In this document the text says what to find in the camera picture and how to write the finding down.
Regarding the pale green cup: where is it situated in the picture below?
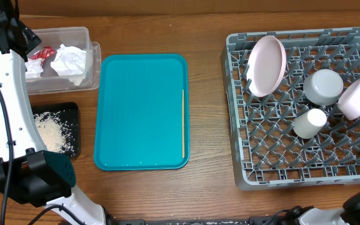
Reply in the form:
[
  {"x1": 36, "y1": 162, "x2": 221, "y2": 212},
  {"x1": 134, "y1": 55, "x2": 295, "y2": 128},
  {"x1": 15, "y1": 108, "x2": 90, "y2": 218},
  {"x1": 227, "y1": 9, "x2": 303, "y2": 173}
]
[{"x1": 293, "y1": 109, "x2": 327, "y2": 139}]

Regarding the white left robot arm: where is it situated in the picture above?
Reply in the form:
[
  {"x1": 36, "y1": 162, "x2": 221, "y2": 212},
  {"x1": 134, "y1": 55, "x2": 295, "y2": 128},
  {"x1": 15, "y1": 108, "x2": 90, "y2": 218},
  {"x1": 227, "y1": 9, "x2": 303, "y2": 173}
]
[{"x1": 0, "y1": 9, "x2": 113, "y2": 224}]

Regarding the pink bowl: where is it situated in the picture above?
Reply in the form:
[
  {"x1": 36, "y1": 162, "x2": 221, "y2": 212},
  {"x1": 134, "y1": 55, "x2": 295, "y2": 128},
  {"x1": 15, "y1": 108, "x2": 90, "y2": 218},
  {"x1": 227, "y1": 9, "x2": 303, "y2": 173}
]
[{"x1": 337, "y1": 79, "x2": 360, "y2": 120}]

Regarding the teal serving tray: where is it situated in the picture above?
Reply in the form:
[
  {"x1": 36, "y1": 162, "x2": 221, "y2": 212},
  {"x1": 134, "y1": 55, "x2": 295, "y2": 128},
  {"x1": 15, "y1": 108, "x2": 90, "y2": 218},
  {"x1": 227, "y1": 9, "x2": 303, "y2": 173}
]
[{"x1": 94, "y1": 53, "x2": 191, "y2": 171}]

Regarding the pile of rice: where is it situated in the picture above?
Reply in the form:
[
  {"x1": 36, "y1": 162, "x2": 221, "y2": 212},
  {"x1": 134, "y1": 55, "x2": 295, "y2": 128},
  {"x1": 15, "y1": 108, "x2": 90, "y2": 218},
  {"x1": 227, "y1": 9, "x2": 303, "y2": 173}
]
[{"x1": 34, "y1": 111, "x2": 74, "y2": 153}]

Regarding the pink plate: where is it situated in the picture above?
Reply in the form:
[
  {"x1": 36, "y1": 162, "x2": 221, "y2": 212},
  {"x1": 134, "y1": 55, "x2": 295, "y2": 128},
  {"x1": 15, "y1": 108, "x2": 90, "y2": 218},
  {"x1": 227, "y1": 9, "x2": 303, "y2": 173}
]
[{"x1": 246, "y1": 36, "x2": 287, "y2": 98}]

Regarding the red wrapper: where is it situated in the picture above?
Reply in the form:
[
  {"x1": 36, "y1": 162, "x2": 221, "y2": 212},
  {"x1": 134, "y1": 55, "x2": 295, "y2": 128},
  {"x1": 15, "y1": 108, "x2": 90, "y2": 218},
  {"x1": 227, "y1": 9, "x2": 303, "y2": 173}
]
[{"x1": 30, "y1": 46, "x2": 56, "y2": 60}]

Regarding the black tray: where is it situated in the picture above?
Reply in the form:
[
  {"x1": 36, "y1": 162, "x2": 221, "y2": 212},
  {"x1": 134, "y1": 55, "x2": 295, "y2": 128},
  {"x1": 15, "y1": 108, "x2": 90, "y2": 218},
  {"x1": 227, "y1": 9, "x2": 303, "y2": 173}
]
[{"x1": 32, "y1": 102, "x2": 81, "y2": 158}]

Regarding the white napkin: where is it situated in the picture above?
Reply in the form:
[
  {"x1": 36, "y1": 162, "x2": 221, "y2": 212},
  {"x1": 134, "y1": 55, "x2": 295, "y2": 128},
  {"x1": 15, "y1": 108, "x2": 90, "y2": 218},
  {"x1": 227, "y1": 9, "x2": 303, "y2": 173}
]
[{"x1": 51, "y1": 44, "x2": 87, "y2": 86}]

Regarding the grey bowl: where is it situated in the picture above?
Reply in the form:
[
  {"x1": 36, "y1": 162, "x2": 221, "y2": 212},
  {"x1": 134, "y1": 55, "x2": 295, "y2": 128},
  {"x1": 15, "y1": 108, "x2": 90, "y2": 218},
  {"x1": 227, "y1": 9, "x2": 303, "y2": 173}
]
[{"x1": 303, "y1": 69, "x2": 344, "y2": 106}]

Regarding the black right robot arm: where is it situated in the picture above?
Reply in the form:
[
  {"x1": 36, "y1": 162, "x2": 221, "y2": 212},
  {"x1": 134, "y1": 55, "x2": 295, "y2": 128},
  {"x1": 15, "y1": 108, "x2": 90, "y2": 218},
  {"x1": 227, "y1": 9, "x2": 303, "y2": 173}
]
[{"x1": 266, "y1": 192, "x2": 360, "y2": 224}]

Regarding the wooden chopstick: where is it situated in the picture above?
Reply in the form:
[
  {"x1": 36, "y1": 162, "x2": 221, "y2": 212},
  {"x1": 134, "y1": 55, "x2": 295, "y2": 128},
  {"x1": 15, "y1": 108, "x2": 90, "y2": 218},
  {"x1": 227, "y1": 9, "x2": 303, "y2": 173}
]
[{"x1": 181, "y1": 90, "x2": 185, "y2": 159}]

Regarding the small white tissue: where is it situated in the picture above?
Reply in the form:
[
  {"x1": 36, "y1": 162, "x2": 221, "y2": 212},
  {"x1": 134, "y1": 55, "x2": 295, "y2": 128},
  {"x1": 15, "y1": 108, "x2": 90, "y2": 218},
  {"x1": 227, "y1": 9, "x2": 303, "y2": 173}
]
[{"x1": 25, "y1": 58, "x2": 44, "y2": 79}]

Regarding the clear plastic bin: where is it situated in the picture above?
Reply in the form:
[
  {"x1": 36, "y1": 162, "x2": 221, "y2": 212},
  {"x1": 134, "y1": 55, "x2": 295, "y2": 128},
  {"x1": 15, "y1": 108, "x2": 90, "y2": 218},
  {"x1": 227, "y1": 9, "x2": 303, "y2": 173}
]
[{"x1": 26, "y1": 27, "x2": 101, "y2": 94}]

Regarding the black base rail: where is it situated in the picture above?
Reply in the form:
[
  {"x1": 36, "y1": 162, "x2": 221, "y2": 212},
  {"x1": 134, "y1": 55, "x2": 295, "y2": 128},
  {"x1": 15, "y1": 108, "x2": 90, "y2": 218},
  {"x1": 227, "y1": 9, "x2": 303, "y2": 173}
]
[{"x1": 109, "y1": 216, "x2": 271, "y2": 225}]

